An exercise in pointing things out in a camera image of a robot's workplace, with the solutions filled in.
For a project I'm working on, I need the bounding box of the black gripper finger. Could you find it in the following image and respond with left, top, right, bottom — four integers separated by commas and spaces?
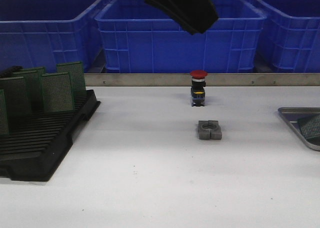
159, 0, 219, 35
144, 0, 200, 35

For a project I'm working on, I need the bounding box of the green perforated circuit board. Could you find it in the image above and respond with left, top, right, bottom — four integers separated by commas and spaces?
0, 89, 10, 136
40, 72, 75, 113
297, 114, 320, 140
11, 66, 46, 111
0, 76, 32, 117
56, 61, 87, 98

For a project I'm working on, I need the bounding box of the silver metal tray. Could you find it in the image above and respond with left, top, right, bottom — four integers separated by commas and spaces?
278, 107, 320, 152

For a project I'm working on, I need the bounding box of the black slotted board rack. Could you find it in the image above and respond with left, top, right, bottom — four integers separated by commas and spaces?
0, 65, 102, 183

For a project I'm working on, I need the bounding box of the blue center plastic bin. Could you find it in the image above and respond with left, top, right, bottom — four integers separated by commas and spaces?
95, 0, 265, 74

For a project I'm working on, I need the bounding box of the blue plastic bin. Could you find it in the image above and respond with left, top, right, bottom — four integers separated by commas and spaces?
0, 0, 104, 73
95, 0, 265, 74
252, 0, 320, 73

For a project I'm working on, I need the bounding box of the red emergency stop button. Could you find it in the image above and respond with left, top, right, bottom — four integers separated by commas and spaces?
190, 70, 208, 107

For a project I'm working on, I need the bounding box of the blue right plastic bin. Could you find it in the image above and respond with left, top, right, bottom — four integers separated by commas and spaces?
252, 0, 320, 73

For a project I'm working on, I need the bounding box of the grey metal clamp block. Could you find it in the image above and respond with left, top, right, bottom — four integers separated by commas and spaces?
197, 120, 223, 140

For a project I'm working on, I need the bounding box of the blue left plastic bin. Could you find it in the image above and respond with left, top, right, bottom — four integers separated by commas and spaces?
0, 0, 104, 73

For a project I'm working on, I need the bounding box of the metal table edge rail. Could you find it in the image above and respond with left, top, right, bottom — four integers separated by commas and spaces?
84, 73, 320, 87

